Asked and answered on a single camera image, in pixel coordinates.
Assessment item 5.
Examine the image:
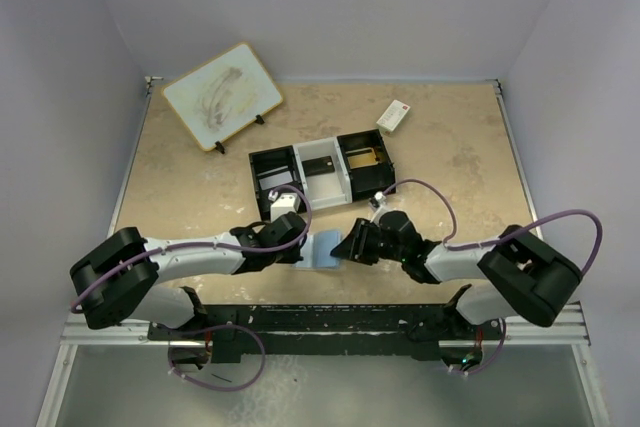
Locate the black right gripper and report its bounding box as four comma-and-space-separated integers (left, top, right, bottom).
331, 218, 405, 266

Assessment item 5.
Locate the beige card holder wallet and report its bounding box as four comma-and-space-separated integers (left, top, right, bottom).
293, 229, 343, 271

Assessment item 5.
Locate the dark grey card with chip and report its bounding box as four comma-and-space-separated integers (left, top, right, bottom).
302, 156, 335, 177

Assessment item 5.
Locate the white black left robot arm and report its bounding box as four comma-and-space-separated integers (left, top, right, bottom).
70, 212, 309, 339

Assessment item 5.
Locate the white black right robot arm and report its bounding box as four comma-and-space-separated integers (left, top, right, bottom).
331, 210, 583, 338

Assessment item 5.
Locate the white card in left bin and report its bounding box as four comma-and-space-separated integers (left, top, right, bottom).
259, 171, 294, 190

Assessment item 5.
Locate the white middle bin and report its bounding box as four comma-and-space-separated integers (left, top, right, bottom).
293, 137, 352, 211

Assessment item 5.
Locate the black left bin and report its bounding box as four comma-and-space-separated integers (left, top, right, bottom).
248, 145, 304, 221

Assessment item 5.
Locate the black bin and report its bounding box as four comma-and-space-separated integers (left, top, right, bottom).
248, 145, 304, 221
337, 129, 396, 202

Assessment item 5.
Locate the black right bin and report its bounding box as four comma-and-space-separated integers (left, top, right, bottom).
337, 129, 396, 202

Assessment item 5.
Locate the black board stand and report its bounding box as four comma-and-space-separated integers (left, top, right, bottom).
214, 115, 266, 155

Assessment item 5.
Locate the small white red box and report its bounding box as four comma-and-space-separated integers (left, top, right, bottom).
376, 99, 411, 135

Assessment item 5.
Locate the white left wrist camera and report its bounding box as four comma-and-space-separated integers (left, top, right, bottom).
268, 191, 301, 222

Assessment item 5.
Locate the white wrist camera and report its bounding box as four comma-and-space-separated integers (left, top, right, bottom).
268, 191, 301, 222
368, 191, 392, 224

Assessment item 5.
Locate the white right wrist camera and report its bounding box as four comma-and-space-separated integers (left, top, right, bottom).
368, 191, 392, 224

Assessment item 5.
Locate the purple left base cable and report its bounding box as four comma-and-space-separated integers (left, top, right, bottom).
167, 324, 268, 392

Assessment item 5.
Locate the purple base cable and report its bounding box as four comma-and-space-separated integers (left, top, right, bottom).
167, 324, 268, 392
447, 316, 509, 379

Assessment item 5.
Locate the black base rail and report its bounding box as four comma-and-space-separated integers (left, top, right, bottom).
148, 304, 501, 363

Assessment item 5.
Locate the white board with wooden frame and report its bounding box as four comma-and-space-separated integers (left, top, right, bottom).
161, 42, 284, 153

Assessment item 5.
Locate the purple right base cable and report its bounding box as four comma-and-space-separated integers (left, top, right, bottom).
447, 316, 509, 379

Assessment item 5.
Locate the aluminium table frame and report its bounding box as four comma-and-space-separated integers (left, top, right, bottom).
34, 77, 611, 427

